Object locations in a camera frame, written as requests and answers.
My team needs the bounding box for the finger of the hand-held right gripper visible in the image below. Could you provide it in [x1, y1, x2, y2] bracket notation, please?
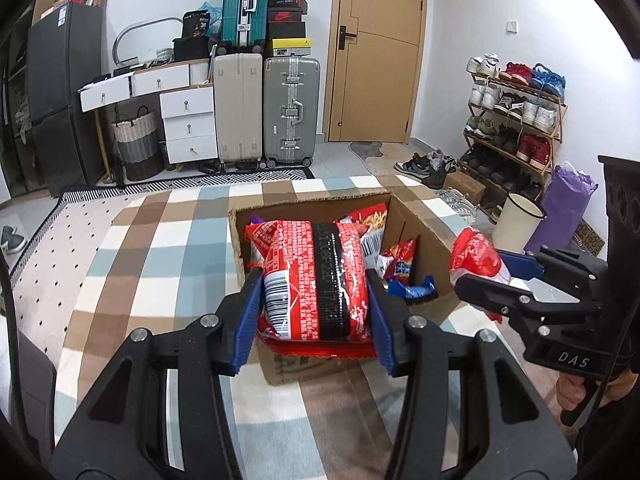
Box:
[454, 270, 604, 345]
[496, 245, 610, 306]

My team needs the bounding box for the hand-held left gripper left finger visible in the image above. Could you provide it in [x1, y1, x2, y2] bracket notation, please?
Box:
[50, 266, 266, 480]

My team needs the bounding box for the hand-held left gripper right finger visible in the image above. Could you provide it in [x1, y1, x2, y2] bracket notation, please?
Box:
[365, 267, 576, 480]

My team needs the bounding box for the small red snack packet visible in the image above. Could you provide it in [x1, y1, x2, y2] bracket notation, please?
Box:
[449, 226, 514, 283]

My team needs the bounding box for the blue white snack packet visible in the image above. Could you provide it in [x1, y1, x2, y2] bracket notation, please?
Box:
[387, 275, 437, 304]

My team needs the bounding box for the large red snack bag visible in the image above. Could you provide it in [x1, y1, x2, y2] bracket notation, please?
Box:
[245, 219, 377, 361]

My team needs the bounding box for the orange red snack bag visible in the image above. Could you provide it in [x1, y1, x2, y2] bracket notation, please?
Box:
[378, 237, 419, 283]

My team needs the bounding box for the red yellow noodle snack bag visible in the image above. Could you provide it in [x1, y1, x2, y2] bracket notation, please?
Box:
[339, 202, 392, 268]

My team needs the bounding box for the person's right forearm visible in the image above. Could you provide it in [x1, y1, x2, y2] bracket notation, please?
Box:
[572, 400, 636, 466]

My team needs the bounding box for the person's right hand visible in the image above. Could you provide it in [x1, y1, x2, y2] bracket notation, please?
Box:
[556, 369, 640, 414]

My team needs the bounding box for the white trash bin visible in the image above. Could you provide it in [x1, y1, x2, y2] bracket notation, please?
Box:
[492, 191, 547, 257]

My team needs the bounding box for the brown patterned doormat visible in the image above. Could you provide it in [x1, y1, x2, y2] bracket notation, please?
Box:
[570, 220, 607, 259]

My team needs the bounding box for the purple gift bag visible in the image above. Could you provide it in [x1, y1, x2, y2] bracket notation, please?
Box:
[525, 161, 599, 254]

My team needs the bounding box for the small brown cardboard box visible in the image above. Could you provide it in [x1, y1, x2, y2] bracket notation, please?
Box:
[445, 170, 487, 204]

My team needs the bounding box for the scattered sneakers group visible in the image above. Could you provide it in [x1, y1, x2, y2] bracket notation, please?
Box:
[394, 149, 482, 225]

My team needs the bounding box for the shoe rack with shoes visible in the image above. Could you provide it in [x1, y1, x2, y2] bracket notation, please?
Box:
[459, 52, 567, 206]

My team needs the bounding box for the wooden shoe rack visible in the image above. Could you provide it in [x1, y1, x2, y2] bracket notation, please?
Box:
[457, 70, 569, 213]

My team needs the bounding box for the white drawer cabinet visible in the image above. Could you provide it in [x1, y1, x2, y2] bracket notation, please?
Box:
[160, 86, 219, 165]

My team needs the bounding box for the beige suitcase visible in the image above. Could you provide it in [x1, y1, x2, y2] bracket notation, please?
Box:
[212, 52, 265, 170]

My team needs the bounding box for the woven laundry basket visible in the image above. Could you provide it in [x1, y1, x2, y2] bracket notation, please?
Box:
[111, 105, 166, 182]

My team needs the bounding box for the silver suitcase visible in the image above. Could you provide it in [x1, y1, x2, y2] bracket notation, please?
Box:
[262, 56, 321, 169]

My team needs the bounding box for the wooden door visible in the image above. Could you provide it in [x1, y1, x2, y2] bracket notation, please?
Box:
[322, 0, 431, 145]

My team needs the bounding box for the single grey shoe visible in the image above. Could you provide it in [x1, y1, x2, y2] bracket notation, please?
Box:
[0, 225, 29, 256]

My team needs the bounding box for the white ribbed box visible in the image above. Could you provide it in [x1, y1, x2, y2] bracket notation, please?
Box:
[190, 60, 216, 85]

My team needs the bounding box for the white desk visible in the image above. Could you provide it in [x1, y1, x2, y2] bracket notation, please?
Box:
[79, 60, 217, 183]

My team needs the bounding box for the yellow black shoe box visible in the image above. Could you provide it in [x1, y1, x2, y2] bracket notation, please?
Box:
[265, 37, 312, 59]

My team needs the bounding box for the black storage box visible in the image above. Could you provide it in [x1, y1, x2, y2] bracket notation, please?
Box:
[172, 37, 214, 63]

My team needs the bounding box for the plain black shoe box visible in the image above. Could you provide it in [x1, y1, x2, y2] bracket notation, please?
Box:
[270, 22, 307, 40]

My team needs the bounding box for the black fridge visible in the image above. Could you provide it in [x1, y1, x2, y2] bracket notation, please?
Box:
[25, 1, 108, 198]

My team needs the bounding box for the black printed paper bag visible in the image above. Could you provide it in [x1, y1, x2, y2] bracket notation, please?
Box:
[181, 11, 211, 41]

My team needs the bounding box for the red black shoe box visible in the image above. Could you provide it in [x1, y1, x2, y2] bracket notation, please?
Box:
[267, 8, 307, 25]

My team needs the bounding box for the blue plastic bag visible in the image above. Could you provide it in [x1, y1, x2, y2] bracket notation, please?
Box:
[197, 2, 224, 36]

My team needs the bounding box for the teal suitcase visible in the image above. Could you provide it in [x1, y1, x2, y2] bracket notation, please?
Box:
[220, 0, 271, 53]

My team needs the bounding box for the dark glass cabinet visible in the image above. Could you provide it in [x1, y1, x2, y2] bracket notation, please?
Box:
[0, 5, 36, 201]

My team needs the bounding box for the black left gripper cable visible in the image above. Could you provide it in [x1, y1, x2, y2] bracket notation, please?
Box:
[0, 245, 38, 480]

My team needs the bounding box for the oval silver mirror frame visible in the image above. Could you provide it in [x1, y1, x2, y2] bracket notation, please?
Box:
[112, 16, 183, 63]

